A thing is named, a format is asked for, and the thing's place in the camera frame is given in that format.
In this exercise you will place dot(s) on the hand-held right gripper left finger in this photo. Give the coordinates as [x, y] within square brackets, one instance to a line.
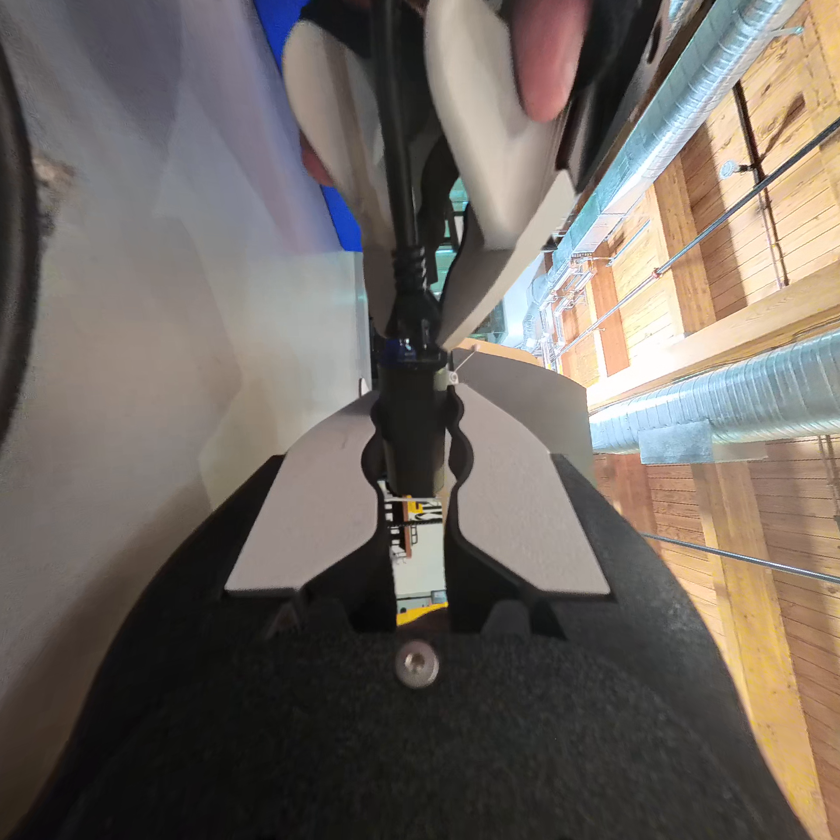
[309, 525]

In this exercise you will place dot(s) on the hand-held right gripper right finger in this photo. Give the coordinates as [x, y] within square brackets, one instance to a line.
[532, 525]

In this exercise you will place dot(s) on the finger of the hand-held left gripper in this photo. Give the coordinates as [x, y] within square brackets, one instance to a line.
[335, 118]
[492, 171]

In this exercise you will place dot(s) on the blue plastic bin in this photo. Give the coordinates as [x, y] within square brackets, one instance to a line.
[309, 158]

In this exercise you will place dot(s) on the black ethernet port adapter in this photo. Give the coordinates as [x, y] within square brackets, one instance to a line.
[418, 420]

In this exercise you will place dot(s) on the person's left hand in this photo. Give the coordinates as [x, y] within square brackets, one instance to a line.
[549, 53]

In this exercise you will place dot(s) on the silver ventilation duct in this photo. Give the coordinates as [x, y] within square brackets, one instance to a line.
[735, 400]
[670, 118]

